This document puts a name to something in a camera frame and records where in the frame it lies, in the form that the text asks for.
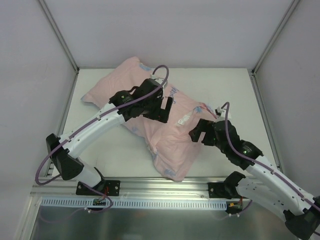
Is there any aluminium frame post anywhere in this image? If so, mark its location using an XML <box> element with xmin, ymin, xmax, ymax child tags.
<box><xmin>37</xmin><ymin>0</ymin><xmax>80</xmax><ymax>74</ymax></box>
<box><xmin>251</xmin><ymin>0</ymin><xmax>301</xmax><ymax>76</ymax></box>

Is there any right aluminium frame post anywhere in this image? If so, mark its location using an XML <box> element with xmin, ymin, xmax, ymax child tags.
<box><xmin>251</xmin><ymin>0</ymin><xmax>301</xmax><ymax>76</ymax></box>

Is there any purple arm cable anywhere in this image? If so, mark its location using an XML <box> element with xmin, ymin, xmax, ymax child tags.
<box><xmin>223</xmin><ymin>101</ymin><xmax>320</xmax><ymax>208</ymax></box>
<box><xmin>34</xmin><ymin>64</ymin><xmax>171</xmax><ymax>186</ymax></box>

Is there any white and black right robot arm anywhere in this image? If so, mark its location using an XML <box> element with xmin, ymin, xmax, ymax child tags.
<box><xmin>189</xmin><ymin>119</ymin><xmax>320</xmax><ymax>240</ymax></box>

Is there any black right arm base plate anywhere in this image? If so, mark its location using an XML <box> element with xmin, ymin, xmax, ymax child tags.
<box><xmin>207</xmin><ymin>182</ymin><xmax>232</xmax><ymax>199</ymax></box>

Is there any thin purple right base cable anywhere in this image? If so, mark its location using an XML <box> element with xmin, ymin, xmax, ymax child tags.
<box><xmin>212</xmin><ymin>197</ymin><xmax>251</xmax><ymax>221</ymax></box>

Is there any white slotted cable duct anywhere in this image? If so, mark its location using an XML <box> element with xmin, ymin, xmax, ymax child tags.
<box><xmin>40</xmin><ymin>197</ymin><xmax>227</xmax><ymax>211</ymax></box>

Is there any aluminium mounting rail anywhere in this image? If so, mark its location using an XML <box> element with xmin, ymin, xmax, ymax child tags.
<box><xmin>30</xmin><ymin>177</ymin><xmax>225</xmax><ymax>200</ymax></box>

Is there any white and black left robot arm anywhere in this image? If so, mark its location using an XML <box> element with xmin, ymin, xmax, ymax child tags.
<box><xmin>46</xmin><ymin>77</ymin><xmax>173</xmax><ymax>195</ymax></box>

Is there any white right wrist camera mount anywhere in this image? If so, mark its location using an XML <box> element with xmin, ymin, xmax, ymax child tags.
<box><xmin>214</xmin><ymin>107</ymin><xmax>231</xmax><ymax>122</ymax></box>

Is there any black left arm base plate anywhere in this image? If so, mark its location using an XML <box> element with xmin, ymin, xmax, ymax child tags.
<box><xmin>75</xmin><ymin>179</ymin><xmax>121</xmax><ymax>197</ymax></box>

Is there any thin purple left base cable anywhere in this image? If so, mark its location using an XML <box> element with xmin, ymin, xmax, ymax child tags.
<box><xmin>38</xmin><ymin>194</ymin><xmax>114</xmax><ymax>223</ymax></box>

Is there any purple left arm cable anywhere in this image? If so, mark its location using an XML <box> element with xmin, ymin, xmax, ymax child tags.
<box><xmin>34</xmin><ymin>64</ymin><xmax>171</xmax><ymax>186</ymax></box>

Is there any blue and pink printed pillowcase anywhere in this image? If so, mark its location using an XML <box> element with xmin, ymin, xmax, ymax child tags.
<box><xmin>82</xmin><ymin>56</ymin><xmax>218</xmax><ymax>182</ymax></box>

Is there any left aluminium frame post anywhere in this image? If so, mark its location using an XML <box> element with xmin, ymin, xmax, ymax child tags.
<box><xmin>37</xmin><ymin>0</ymin><xmax>80</xmax><ymax>74</ymax></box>

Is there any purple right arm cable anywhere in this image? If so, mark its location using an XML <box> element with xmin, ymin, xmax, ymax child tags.
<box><xmin>223</xmin><ymin>101</ymin><xmax>320</xmax><ymax>208</ymax></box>

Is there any thin purple base cable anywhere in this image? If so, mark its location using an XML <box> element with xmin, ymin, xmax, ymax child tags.
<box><xmin>38</xmin><ymin>194</ymin><xmax>114</xmax><ymax>223</ymax></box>
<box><xmin>212</xmin><ymin>197</ymin><xmax>251</xmax><ymax>221</ymax></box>

